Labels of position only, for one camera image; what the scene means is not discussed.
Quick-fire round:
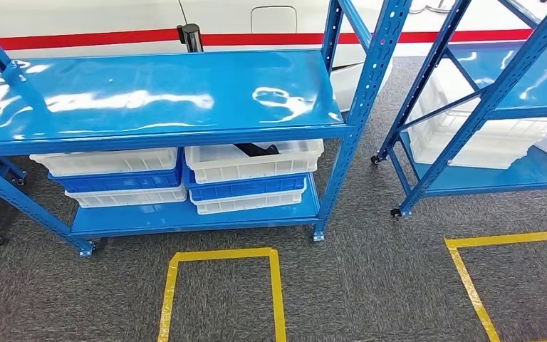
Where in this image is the black strap part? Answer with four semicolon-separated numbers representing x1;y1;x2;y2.
232;142;281;158

